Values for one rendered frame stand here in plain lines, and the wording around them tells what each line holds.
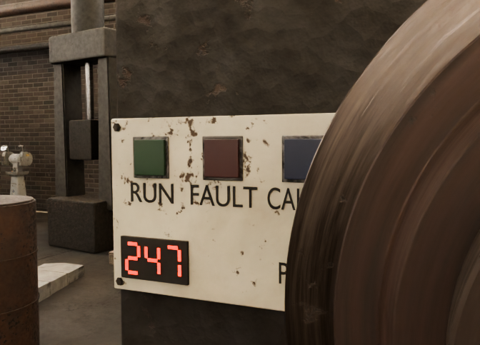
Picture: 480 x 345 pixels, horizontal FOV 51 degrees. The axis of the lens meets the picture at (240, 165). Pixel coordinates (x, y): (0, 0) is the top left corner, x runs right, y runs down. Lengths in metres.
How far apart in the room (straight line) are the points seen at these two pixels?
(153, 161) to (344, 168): 0.25
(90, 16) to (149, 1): 5.43
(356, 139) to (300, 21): 0.20
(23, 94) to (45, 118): 0.63
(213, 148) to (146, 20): 0.16
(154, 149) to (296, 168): 0.15
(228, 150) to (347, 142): 0.19
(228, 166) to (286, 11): 0.15
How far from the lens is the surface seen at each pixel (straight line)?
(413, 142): 0.28
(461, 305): 0.22
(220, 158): 0.47
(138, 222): 0.53
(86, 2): 6.01
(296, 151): 0.44
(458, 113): 0.28
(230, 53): 0.50
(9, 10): 8.64
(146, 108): 0.54
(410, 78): 0.30
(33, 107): 9.18
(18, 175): 8.85
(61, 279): 4.46
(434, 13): 0.30
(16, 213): 2.97
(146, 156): 0.51
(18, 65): 9.47
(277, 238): 0.46
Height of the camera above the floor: 1.22
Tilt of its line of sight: 3 degrees down
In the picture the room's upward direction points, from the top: straight up
